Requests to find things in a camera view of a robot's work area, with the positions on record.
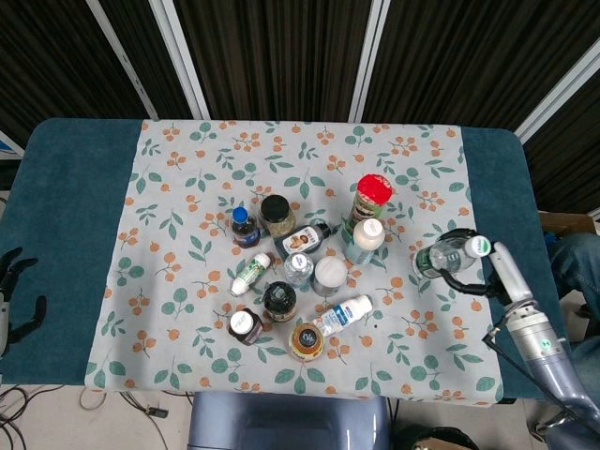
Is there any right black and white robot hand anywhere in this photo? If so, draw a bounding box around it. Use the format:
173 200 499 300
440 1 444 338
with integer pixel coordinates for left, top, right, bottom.
436 227 535 309

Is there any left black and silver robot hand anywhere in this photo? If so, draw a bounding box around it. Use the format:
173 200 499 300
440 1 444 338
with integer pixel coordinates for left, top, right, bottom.
0 247 48 360

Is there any transparent bottle green white cap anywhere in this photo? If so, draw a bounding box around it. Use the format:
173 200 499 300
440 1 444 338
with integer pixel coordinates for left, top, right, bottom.
412 233 493 281

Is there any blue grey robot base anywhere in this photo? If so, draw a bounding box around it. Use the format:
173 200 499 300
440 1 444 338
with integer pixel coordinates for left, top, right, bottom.
187 390 393 450

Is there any milky bottle white cap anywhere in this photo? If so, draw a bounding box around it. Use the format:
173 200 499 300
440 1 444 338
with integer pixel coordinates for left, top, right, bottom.
343 217 387 266

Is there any white bottle blue label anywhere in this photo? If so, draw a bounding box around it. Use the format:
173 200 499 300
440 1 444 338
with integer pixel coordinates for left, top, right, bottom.
311 293 375 338

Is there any clear water bottle blue label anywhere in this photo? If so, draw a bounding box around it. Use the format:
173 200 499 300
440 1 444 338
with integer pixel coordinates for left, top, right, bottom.
282 252 315 289

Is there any dark squeeze bottle peanut label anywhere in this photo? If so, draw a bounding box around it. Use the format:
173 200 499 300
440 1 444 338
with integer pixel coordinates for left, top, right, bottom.
272 221 332 259

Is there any black-lid dark jar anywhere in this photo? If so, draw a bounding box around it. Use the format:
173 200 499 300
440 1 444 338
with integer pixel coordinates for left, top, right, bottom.
262 280 298 324

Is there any small white green bottle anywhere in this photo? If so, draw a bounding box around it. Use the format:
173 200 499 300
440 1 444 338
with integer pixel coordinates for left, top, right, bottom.
229 251 275 297

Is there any dark bottle blue cap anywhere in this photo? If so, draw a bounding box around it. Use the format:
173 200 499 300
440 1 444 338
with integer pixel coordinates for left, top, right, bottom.
230 206 262 249

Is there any blue jeans leg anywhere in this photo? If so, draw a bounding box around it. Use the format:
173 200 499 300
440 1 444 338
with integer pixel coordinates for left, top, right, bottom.
546 232 600 376

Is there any cardboard box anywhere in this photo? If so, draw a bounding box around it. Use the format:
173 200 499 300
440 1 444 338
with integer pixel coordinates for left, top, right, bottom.
537 210 597 234

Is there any teal table cover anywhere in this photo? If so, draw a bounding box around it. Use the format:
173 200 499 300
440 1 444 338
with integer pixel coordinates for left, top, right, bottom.
0 116 571 403

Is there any chips can red lid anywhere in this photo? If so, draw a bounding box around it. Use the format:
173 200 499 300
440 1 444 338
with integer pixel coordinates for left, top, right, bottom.
345 173 395 234

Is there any jar with white lid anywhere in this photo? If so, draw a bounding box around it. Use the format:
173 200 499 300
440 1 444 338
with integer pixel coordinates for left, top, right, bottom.
310 255 350 297

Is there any floral patterned tablecloth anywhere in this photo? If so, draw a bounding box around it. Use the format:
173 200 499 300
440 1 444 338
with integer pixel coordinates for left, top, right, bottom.
84 118 505 407

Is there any amber jar gold lid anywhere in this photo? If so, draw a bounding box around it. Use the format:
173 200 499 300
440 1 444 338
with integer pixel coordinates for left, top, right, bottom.
288 322 326 364

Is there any brown jar white lid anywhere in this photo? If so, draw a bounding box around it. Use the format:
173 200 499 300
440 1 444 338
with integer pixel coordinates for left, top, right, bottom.
227 309 265 348

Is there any herb jar black lid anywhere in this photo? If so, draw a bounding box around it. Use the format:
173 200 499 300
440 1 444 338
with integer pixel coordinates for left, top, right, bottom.
259 194 297 237

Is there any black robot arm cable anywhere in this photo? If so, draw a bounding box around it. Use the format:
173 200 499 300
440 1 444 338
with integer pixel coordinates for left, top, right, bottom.
483 312 590 440

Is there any black floor cable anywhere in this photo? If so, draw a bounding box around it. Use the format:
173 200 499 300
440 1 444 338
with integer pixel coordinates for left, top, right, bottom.
0 383 65 428

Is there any beige floor cable loop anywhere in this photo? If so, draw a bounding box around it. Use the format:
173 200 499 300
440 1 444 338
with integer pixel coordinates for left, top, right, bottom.
78 386 110 412

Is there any white partition post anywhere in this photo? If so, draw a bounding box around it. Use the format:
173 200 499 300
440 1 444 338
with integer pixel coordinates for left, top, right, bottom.
512 46 600 143
149 0 211 121
85 0 159 119
348 0 391 123

